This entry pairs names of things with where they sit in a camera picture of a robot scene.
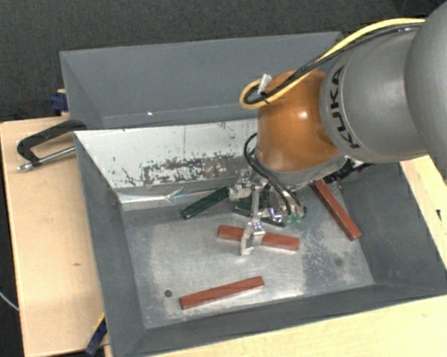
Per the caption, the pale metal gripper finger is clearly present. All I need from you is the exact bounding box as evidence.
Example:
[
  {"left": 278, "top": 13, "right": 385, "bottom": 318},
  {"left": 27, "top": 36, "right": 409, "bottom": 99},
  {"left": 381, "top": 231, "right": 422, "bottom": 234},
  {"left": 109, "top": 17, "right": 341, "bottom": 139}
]
[
  {"left": 249, "top": 222, "right": 269, "bottom": 251},
  {"left": 236, "top": 222, "right": 260, "bottom": 257}
]

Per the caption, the dark green flat block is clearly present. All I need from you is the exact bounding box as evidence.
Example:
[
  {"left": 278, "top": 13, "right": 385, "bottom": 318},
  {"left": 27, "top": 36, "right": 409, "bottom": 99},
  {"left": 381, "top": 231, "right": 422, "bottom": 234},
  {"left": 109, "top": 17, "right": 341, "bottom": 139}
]
[
  {"left": 232, "top": 192, "right": 292, "bottom": 232},
  {"left": 178, "top": 185, "right": 234, "bottom": 221}
]

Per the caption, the red-brown flat block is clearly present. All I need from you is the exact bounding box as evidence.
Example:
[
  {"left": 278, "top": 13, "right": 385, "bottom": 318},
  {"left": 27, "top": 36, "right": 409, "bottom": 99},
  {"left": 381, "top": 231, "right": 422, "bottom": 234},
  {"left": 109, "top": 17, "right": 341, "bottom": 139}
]
[
  {"left": 309, "top": 174, "right": 364, "bottom": 247},
  {"left": 215, "top": 215, "right": 303, "bottom": 263},
  {"left": 177, "top": 274, "right": 267, "bottom": 312}
]

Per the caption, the grey metal bin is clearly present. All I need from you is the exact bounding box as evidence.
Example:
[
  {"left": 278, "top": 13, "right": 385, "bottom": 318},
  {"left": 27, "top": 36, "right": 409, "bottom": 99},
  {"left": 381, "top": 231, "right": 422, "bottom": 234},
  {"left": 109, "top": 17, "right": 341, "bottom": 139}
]
[{"left": 58, "top": 3, "right": 447, "bottom": 357}]

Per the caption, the brown cardboard board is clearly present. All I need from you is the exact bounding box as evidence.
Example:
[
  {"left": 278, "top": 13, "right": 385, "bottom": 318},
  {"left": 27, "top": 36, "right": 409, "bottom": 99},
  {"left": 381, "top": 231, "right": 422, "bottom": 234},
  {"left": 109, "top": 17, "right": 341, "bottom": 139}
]
[{"left": 0, "top": 112, "right": 110, "bottom": 357}]

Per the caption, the black cylinder on white bracket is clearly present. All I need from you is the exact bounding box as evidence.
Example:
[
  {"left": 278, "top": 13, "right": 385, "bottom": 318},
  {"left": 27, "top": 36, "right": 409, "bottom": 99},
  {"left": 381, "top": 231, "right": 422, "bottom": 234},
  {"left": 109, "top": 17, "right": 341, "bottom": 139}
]
[{"left": 319, "top": 157, "right": 368, "bottom": 186}]

